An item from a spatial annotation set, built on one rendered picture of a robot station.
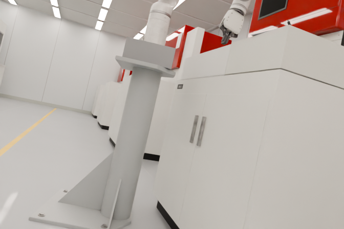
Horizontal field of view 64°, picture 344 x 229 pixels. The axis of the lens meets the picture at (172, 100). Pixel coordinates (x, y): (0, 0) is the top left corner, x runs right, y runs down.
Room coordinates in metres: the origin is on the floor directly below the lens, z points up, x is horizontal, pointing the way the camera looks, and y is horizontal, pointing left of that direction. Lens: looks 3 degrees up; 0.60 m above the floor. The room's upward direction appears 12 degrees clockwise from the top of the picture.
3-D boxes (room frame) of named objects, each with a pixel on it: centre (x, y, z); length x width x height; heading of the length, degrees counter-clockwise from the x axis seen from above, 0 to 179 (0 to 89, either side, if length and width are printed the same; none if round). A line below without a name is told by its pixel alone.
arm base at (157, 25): (1.49, 0.16, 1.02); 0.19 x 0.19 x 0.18
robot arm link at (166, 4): (1.53, 0.16, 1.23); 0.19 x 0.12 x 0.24; 162
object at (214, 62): (1.48, -0.16, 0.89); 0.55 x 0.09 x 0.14; 19
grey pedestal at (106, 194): (1.48, 0.27, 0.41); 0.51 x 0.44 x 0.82; 94
